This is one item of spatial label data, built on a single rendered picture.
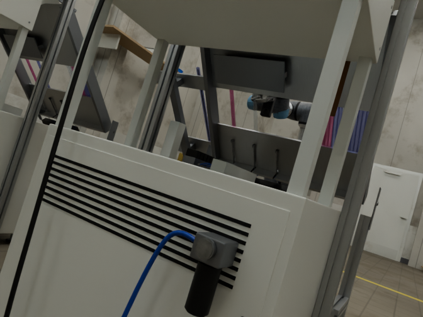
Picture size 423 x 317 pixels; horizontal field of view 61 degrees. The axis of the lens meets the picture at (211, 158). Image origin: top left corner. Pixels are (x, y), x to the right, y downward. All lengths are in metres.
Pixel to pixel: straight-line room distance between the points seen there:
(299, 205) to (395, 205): 9.26
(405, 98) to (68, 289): 10.00
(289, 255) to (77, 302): 0.49
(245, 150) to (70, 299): 1.03
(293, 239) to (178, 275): 0.23
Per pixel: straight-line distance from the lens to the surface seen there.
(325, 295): 1.06
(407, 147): 10.14
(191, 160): 1.24
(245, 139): 1.63
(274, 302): 0.66
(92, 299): 0.87
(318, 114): 0.67
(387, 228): 9.86
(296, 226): 0.64
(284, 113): 1.79
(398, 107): 10.41
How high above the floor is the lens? 0.61
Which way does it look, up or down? 3 degrees up
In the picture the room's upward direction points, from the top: 17 degrees clockwise
